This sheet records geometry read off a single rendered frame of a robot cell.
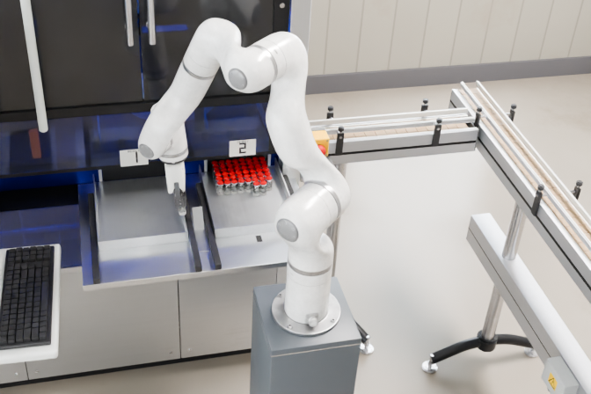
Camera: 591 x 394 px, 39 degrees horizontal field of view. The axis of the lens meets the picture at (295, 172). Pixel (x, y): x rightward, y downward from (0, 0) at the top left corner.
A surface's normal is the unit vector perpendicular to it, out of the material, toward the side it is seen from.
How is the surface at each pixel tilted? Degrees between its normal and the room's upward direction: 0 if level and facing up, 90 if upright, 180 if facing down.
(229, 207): 0
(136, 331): 90
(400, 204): 0
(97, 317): 90
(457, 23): 90
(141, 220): 0
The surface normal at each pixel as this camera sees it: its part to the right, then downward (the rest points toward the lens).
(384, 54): 0.23, 0.57
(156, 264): 0.05, -0.81
